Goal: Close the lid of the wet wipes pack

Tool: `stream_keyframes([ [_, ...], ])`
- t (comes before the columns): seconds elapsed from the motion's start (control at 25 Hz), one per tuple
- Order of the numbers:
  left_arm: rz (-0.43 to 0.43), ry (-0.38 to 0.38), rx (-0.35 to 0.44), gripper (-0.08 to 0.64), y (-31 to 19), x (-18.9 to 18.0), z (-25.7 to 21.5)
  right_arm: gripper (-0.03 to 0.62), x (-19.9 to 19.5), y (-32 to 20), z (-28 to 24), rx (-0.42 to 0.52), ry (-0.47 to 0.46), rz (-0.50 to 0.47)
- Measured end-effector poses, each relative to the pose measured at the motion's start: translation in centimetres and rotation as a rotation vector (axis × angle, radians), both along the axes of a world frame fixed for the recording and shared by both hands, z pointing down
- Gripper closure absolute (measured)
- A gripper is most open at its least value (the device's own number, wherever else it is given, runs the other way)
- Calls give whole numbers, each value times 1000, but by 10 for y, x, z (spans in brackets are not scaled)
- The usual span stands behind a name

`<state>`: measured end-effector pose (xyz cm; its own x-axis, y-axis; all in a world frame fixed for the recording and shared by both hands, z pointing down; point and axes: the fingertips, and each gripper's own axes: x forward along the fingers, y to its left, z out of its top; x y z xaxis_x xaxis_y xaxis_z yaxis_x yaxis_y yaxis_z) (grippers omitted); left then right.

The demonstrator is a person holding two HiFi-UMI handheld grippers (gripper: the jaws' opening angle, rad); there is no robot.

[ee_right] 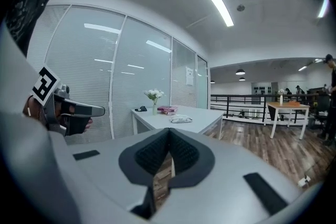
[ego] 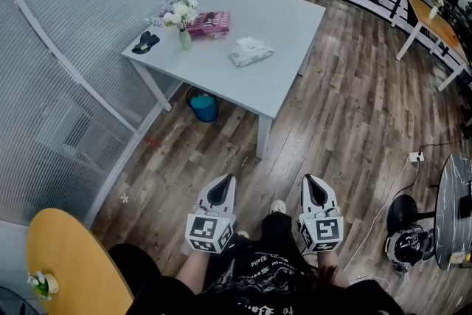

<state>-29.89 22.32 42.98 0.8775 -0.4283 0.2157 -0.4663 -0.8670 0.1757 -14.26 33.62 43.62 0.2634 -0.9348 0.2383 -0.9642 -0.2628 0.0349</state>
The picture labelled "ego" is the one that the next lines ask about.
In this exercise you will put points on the blue bucket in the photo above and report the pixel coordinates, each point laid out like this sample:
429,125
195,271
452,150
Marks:
203,110

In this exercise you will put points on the white and lilac flower bouquet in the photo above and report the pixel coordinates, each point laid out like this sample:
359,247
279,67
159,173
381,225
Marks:
178,13

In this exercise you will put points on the orange table with white legs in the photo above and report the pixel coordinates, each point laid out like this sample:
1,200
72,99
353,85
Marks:
439,27

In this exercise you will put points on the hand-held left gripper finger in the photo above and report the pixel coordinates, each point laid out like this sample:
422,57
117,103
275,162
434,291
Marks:
206,192
232,195

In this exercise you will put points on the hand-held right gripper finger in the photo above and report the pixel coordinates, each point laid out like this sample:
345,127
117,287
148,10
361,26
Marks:
307,195
329,197

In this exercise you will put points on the black marble round table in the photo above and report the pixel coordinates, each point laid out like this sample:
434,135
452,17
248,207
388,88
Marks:
448,217

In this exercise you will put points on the black and white helmet device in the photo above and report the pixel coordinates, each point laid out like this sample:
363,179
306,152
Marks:
407,249

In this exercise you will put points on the person's black trousers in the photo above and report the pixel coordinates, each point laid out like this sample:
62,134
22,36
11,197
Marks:
278,228

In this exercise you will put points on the pale green glass vase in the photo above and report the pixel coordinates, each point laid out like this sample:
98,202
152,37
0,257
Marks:
185,41

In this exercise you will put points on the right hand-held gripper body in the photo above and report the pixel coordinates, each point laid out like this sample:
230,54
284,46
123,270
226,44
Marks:
324,232

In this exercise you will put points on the white power strip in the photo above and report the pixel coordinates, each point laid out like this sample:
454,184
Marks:
416,157

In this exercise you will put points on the white vase with flowers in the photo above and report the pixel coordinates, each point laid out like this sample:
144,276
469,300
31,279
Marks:
434,9

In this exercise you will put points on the person's right forearm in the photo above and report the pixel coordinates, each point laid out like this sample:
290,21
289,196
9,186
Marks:
330,265

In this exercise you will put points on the black cloth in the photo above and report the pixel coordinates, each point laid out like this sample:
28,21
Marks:
145,42

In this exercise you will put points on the person's white shoe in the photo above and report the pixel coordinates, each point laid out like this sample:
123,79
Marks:
278,206
242,234

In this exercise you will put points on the black flat device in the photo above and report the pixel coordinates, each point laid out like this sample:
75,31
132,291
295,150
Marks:
465,201

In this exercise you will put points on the yellow round table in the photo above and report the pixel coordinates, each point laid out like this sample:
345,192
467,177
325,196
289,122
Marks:
77,262

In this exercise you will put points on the person's left forearm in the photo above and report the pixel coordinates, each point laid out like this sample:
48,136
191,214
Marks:
193,269

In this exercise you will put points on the pink book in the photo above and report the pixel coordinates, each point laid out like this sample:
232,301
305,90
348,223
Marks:
212,21

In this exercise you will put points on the white wet wipes pack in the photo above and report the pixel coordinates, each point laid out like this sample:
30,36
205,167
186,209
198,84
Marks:
254,54

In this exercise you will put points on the small potted white flowers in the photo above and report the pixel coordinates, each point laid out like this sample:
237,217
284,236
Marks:
42,286

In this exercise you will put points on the person's black printed shirt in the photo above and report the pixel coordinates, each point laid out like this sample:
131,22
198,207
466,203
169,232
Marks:
258,287

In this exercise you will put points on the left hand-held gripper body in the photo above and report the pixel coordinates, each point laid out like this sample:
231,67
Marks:
206,232

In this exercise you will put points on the small yellow object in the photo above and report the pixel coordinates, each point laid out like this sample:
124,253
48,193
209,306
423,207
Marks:
457,257

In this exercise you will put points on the grey square table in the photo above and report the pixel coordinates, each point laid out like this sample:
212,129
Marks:
258,81

